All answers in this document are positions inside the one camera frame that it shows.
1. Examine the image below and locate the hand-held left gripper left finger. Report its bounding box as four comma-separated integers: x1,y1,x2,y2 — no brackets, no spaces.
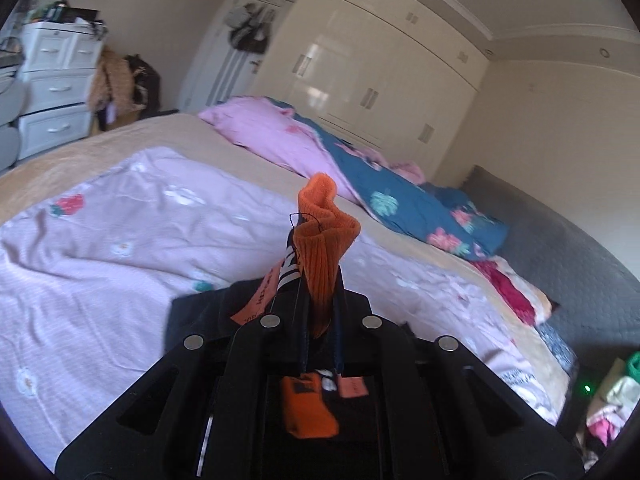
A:
54,280,311,480

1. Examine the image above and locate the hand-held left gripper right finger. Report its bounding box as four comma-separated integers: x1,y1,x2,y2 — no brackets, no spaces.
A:
330,265,586,480

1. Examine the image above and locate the orange sock with paper tag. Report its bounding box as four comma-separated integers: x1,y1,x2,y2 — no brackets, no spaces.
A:
231,172,371,442

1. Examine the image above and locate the colourful clothes pile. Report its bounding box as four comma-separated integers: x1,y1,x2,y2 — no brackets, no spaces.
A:
585,350,640,461

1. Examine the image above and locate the brown clothes pile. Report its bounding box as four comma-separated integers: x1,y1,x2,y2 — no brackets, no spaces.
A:
87,47,136,121

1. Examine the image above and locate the blue floral quilt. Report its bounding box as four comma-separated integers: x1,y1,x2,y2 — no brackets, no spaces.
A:
265,97,511,261

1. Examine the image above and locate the red and pink blanket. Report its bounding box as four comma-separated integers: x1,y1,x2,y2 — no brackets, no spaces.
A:
470,255,553,326

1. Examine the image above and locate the pink strawberry printed sheet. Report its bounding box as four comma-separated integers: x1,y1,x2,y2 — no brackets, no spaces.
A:
0,147,561,471

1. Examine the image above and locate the grey patterned pillow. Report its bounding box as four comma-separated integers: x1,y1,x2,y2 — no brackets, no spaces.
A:
537,322,581,376

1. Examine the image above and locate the pink quilt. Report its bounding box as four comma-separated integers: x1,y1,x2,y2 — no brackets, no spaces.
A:
197,96,426,186

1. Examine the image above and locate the grey padded headboard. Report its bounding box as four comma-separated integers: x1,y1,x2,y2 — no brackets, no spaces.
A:
460,165,640,376

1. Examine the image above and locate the bed with beige cover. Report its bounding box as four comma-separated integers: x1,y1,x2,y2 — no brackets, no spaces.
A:
0,110,576,471

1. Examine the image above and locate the white door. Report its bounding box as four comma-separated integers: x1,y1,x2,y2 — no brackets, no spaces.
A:
177,0,296,116

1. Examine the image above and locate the cream glossy wardrobe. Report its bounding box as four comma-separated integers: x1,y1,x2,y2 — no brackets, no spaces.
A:
250,0,491,191

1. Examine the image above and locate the black bag on floor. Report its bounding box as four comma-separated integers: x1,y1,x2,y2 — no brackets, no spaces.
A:
122,54,163,126

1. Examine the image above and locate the black hanging bag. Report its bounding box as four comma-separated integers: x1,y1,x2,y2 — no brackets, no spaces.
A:
229,24,272,56

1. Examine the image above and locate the grey hanging bag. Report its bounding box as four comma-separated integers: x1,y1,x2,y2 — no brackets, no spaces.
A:
223,4,251,31

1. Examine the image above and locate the white drawer chest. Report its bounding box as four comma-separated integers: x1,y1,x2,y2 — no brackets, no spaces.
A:
15,20,108,148

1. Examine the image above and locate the clutter on drawer chest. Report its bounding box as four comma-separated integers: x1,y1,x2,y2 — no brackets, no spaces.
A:
20,0,108,28

